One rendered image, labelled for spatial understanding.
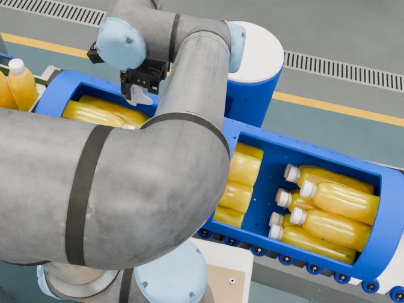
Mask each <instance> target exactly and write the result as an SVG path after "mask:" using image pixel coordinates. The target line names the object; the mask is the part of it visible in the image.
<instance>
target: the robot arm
mask: <svg viewBox="0 0 404 303"><path fill-rule="evenodd" d="M245 39H246V30H245V28H244V27H243V26H241V25H237V24H233V23H228V22H227V21H226V20H221V21H219V20H212V19H206V18H202V17H195V16H188V15H185V14H177V13H172V12H167V11H162V0H111V3H110V5H109V8H108V11H107V13H106V16H105V18H104V19H103V20H102V23H101V24H100V30H99V33H98V38H97V41H95V42H94V43H93V44H92V45H91V47H90V49H89V51H88V52H87V56H88V57H89V59H90V60H91V62H92V63H93V64H96V63H107V64H108V65H109V66H111V67H113V68H115V69H119V70H120V79H121V80H120V82H121V94H122V96H123V97H124V99H126V100H127V102H128V103H130V104H131V105H133V106H136V104H137V103H140V104H145V105H151V104H152V103H153V101H152V99H151V98H149V97H147V96H146V95H145V94H144V93H153V94H157V95H159V83H160V82H161V80H165V78H166V76H167V72H170V63H174V64H173V67H172V69H171V72H170V75H169V77H168V80H167V83H166V86H165V88H164V91H163V93H162V96H161V99H160V101H159V104H158V107H157V110H156V112H155V115H154V117H152V118H150V119H149V120H147V121H146V122H145V123H144V124H143V125H142V126H141V127H140V128H139V130H136V129H123V128H119V127H113V126H107V125H103V124H96V123H89V122H85V121H78V120H72V119H68V118H61V117H54V116H50V115H44V114H37V113H33V112H26V111H20V110H16V109H9V108H3V107H0V260H2V261H3V262H6V263H9V264H12V265H16V266H26V267H28V266H37V276H38V285H39V287H40V289H41V291H42V292H43V293H45V294H46V295H49V296H53V297H54V298H57V299H62V300H65V299H69V300H73V301H80V302H87V303H206V298H205V295H204V293H205V290H206V286H207V266H206V261H205V259H204V256H203V255H202V253H201V251H200V250H199V249H198V247H197V246H196V245H195V244H194V243H192V242H191V241H190V240H188V239H189V238H190V237H192V236H193V235H194V234H195V233H196V232H197V231H198V230H199V229H200V228H201V227H202V226H203V225H204V224H205V223H206V221H207V220H208V219H209V217H210V216H211V214H212V213H213V212H214V210H215V209H216V207H217V205H218V204H219V202H220V200H221V198H222V196H223V195H224V191H225V188H226V186H227V182H228V177H229V173H230V148H229V144H228V141H227V139H226V137H225V136H224V134H223V132H222V129H223V122H224V111H225V99H226V92H227V81H228V73H236V72H237V71H238V70H239V69H240V65H241V62H242V57H243V51H244V47H245Z"/></svg>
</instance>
